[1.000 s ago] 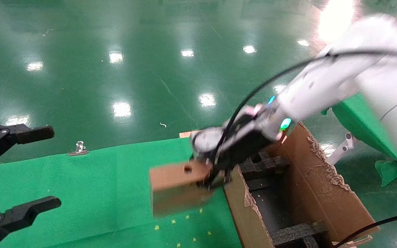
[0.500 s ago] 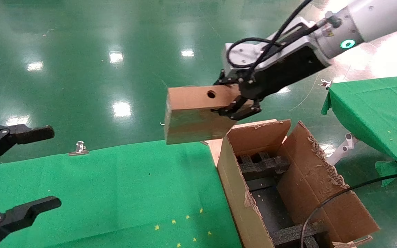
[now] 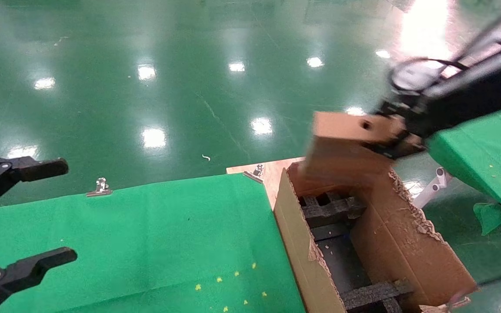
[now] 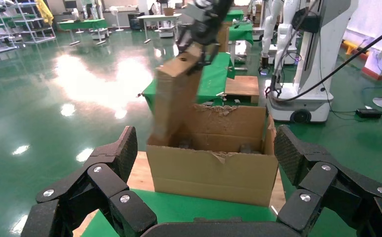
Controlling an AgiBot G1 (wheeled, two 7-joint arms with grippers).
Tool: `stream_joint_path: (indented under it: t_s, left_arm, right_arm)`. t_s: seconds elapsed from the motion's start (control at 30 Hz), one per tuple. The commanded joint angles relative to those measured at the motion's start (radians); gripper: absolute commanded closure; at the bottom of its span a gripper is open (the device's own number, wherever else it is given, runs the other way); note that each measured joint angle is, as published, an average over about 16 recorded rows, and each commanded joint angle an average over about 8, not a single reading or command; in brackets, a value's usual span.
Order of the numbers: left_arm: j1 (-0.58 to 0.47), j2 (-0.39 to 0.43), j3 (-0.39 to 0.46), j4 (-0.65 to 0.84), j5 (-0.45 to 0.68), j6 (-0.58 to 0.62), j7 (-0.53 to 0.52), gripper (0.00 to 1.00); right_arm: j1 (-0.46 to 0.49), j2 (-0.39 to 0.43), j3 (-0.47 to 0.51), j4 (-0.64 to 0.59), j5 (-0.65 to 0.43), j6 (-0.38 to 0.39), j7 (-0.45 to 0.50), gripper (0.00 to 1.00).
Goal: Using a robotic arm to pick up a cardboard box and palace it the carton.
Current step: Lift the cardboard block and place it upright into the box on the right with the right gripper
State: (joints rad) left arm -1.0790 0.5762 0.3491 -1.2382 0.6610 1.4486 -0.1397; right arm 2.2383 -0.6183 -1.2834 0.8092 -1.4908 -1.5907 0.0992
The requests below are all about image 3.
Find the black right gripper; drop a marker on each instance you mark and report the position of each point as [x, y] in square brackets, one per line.
[463, 108]

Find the small cardboard box with hole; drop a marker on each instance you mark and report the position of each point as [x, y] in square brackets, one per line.
[342, 152]

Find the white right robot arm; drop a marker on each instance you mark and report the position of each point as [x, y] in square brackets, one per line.
[494, 61]

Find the large open cardboard carton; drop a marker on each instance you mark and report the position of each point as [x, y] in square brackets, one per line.
[407, 248]

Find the grey metal table leg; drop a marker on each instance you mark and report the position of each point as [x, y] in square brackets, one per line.
[431, 189]

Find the green felt tablecloth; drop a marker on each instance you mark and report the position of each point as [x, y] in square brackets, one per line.
[146, 239]
[485, 152]

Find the silver metal binder clip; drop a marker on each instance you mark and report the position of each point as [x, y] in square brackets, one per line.
[255, 173]
[100, 188]

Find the black foam insert block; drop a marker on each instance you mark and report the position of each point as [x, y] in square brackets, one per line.
[372, 295]
[328, 211]

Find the black foam base sheet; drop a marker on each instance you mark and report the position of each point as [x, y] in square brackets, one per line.
[342, 261]

